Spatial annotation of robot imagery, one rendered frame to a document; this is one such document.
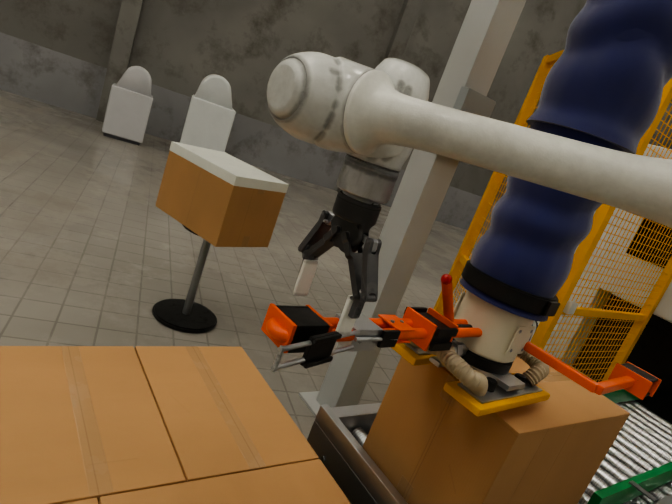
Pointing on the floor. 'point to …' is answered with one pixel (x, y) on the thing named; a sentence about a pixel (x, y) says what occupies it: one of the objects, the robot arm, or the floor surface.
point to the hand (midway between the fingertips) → (321, 307)
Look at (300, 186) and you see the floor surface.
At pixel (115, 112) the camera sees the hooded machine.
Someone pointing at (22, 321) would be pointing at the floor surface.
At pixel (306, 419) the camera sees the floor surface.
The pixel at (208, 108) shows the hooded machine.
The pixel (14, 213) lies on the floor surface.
